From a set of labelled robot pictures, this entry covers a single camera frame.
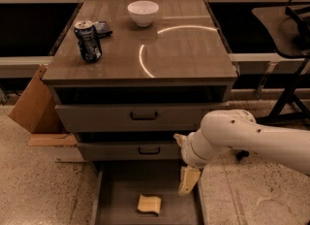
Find grey drawer cabinet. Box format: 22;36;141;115
41;0;239;225

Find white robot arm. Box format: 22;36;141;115
173;110;310;196

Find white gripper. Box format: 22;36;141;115
173;131;210;196

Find grey top drawer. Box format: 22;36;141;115
55;102;229;133

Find yellow sponge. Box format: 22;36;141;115
137;194;162;215

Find dark blue flat packet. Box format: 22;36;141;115
93;21;112;38

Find brown cardboard box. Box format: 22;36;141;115
8;64;85;164

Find grey middle drawer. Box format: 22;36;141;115
77;141;181;161

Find dark blue soda can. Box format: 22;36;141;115
74;20;102;63

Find white ceramic bowl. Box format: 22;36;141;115
127;1;159;26

